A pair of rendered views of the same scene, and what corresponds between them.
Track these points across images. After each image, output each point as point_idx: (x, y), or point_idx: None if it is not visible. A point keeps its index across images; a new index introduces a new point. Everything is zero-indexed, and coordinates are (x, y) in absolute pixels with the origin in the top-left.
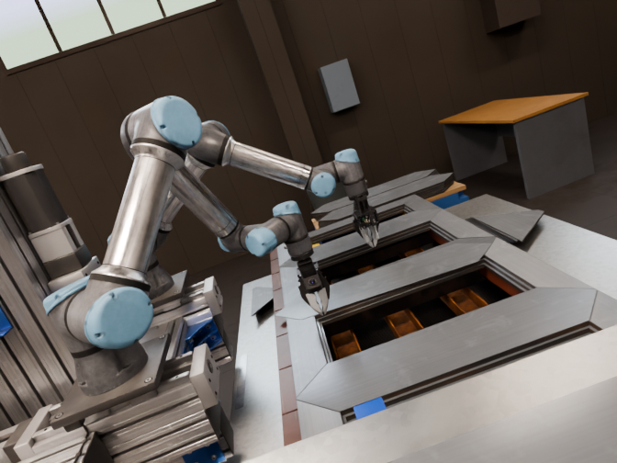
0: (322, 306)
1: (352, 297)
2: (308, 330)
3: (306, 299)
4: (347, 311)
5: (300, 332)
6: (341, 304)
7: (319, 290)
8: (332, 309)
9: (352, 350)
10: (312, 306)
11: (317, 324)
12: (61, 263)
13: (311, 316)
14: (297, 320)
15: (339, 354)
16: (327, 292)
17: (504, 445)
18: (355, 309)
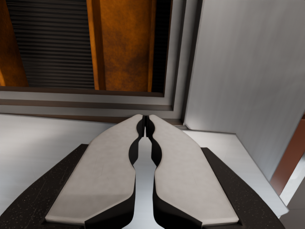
0: (136, 127)
1: (19, 156)
2: (243, 23)
3: (231, 187)
4: (59, 102)
5: (279, 37)
6: (66, 135)
7: (112, 216)
8: (103, 125)
9: (117, 77)
10: (189, 141)
11: (186, 76)
12: None
13: (193, 130)
14: (248, 142)
15: (144, 81)
16: (61, 176)
17: None
18: (26, 100)
